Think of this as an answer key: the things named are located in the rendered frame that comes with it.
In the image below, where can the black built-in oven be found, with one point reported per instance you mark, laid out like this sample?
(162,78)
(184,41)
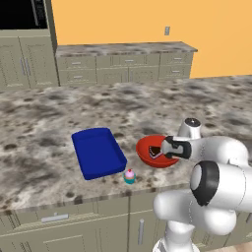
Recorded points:
(19,14)

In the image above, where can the beige cupboard run, marble top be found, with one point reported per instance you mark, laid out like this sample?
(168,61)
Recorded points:
(124,65)

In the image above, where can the pink cupcake in teal cup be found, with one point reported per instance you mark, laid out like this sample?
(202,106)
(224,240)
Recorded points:
(129,176)

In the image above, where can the narrow beige cupboard door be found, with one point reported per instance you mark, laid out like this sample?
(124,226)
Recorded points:
(149,233)

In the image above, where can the wide beige cupboard door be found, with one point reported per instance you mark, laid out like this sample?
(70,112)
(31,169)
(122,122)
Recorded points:
(69,241)

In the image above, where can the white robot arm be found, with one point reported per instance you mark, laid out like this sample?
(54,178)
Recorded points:
(223,183)

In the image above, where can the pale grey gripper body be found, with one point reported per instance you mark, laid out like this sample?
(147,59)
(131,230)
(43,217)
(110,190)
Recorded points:
(178,149)

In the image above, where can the beige drawer front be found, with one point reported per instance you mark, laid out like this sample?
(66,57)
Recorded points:
(78,213)

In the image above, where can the red bowl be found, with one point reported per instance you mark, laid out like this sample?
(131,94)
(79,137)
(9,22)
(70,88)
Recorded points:
(144,155)

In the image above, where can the blue rectangular tray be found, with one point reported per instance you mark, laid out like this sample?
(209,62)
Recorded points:
(98,154)

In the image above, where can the tall beige cupboard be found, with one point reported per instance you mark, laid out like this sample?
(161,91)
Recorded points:
(29,59)

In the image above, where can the grey wall socket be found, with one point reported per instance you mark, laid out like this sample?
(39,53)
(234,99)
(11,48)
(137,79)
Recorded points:
(167,30)

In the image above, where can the dark cake slice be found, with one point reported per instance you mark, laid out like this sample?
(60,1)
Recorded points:
(153,153)

